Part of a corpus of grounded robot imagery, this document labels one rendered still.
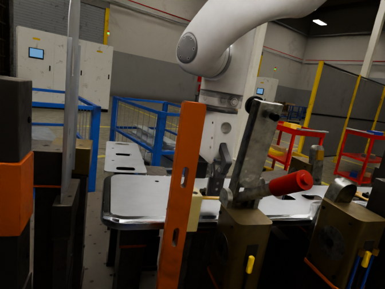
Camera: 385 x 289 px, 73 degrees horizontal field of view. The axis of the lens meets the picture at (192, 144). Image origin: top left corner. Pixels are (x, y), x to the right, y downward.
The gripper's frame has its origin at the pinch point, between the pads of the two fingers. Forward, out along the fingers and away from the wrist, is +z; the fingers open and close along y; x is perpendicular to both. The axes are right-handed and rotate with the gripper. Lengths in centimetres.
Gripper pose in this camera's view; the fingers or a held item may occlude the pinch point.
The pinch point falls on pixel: (205, 182)
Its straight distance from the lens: 54.8
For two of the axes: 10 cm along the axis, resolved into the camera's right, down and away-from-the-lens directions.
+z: -1.5, 9.6, 2.2
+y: -2.9, -2.5, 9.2
